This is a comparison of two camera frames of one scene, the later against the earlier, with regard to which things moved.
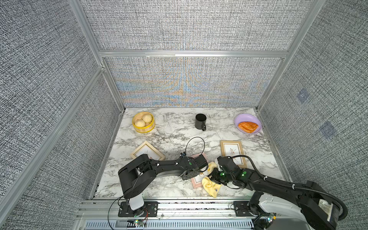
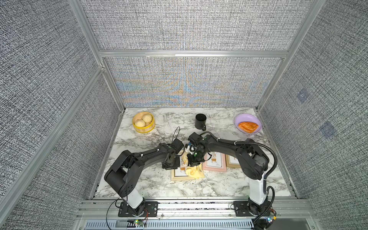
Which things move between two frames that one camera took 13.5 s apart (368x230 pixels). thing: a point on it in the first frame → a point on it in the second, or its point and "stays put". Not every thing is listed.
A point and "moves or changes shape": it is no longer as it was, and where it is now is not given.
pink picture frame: x=197 y=181 → x=214 y=161
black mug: x=200 y=121 stays put
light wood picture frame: x=146 y=148 moves or changes shape
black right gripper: x=213 y=176 → x=191 y=162
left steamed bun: x=140 y=123 stays put
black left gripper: x=197 y=173 → x=178 y=160
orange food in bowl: x=247 y=126 stays put
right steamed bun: x=147 y=118 stays put
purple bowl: x=248 y=123 stays put
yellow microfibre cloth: x=212 y=187 moves or changes shape
